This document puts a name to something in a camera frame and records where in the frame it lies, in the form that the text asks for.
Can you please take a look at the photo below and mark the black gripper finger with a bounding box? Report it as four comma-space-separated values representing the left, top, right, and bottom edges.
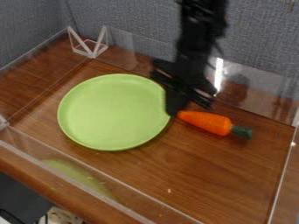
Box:
166, 88, 189, 116

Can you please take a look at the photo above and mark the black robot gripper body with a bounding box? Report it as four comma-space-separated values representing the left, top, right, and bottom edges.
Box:
151, 0, 229, 109

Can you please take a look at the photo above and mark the orange toy carrot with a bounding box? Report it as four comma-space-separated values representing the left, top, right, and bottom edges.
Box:
178, 110, 254, 139

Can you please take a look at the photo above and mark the green plastic plate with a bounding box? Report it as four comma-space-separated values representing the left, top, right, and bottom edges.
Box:
58, 73, 171, 151

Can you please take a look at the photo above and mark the clear acrylic tray wall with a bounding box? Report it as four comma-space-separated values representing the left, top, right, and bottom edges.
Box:
0, 29, 299, 224

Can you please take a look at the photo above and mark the clear acrylic corner bracket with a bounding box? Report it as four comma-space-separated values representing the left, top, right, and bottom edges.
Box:
67, 26, 109, 59

